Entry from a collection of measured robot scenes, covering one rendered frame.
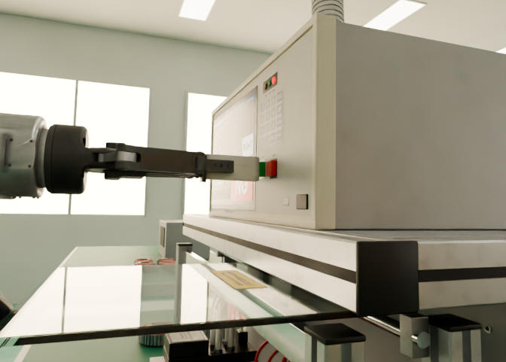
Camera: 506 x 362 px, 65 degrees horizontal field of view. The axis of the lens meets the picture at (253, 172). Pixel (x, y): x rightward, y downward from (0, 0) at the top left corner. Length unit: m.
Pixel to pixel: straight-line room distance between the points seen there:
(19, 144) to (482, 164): 0.48
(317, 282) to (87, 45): 5.30
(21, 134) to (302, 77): 0.28
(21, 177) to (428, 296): 0.37
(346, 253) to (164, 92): 5.16
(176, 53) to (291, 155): 5.17
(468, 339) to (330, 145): 0.19
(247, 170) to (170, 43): 5.14
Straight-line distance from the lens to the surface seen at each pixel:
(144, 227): 5.18
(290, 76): 0.45
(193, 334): 0.72
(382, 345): 0.51
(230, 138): 0.65
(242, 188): 0.58
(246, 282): 0.38
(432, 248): 0.30
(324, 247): 0.30
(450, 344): 0.34
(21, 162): 0.44
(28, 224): 5.24
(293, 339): 0.34
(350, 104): 0.40
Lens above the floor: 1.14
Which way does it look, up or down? 5 degrees up
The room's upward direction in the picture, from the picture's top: 1 degrees clockwise
